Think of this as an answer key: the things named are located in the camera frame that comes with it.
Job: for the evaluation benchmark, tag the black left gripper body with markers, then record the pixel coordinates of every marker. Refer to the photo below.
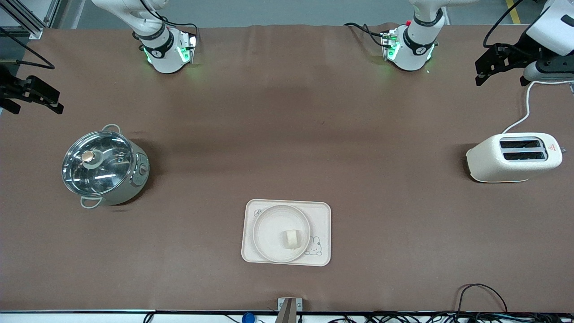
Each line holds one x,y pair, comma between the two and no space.
521,48

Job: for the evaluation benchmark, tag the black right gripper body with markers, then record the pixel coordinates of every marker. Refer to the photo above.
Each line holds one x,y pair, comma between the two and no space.
10,86

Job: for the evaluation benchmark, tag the cream round plate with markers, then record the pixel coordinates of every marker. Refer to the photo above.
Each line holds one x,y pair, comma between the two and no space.
273,229

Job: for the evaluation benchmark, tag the pale steamed bun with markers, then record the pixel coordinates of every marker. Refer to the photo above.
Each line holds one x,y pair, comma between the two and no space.
291,238

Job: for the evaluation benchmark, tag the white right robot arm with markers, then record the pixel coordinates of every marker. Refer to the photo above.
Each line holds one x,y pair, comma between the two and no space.
163,49

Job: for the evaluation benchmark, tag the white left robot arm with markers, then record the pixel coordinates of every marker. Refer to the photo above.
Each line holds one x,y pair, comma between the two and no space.
417,42

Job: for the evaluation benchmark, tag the cream rectangular rabbit tray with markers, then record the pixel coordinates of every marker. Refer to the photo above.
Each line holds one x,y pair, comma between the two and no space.
320,215

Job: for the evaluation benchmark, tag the glass pot lid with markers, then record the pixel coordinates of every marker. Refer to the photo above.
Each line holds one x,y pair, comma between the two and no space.
96,163

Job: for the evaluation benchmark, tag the cream two-slot toaster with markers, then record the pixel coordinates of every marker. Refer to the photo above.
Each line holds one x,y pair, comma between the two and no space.
493,163

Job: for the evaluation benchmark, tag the steel electric cooking pot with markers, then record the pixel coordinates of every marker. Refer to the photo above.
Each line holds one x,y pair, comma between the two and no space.
134,179

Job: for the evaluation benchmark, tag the brown table mat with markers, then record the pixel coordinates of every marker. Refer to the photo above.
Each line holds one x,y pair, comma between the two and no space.
314,134

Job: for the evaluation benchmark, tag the blue round cap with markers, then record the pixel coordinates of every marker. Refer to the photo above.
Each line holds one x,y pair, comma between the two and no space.
248,318

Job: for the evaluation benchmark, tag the aluminium frame profile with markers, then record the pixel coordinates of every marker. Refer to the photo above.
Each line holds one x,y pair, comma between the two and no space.
31,24

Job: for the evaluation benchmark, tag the grey metal camera bracket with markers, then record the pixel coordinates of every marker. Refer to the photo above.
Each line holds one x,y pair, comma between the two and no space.
289,307

